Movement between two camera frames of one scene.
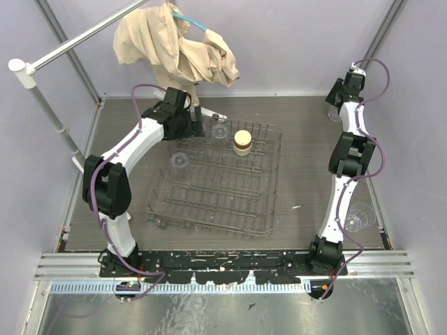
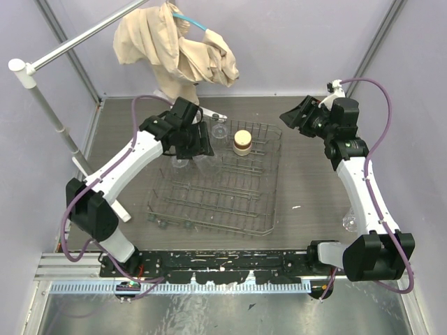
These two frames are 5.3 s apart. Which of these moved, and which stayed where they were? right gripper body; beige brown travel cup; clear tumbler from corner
Moved: right gripper body
Stayed: clear tumbler from corner; beige brown travel cup
